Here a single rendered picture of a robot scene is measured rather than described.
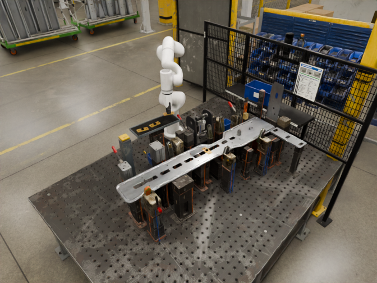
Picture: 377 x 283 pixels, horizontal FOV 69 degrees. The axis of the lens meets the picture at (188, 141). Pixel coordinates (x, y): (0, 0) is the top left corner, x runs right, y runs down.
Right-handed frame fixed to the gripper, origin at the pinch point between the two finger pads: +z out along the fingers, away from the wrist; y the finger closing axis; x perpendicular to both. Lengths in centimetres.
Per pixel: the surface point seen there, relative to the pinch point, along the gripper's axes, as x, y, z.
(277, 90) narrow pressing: 91, 6, -4
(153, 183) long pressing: -25, 48, 24
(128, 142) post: -33.9, 14.2, 11.3
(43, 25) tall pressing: -159, -680, 80
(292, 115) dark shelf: 108, 10, 21
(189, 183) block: -4, 58, 21
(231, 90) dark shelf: 80, -52, 21
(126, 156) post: -37.3, 14.7, 23.3
